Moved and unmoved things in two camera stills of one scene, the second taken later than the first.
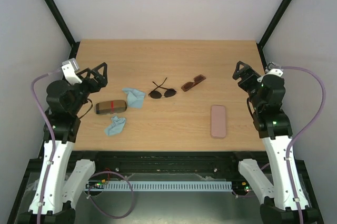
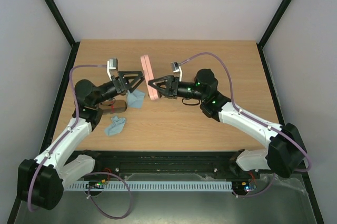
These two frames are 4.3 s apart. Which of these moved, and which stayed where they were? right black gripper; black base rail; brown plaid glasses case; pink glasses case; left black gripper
Moved: left black gripper; pink glasses case; right black gripper
Stayed: black base rail; brown plaid glasses case
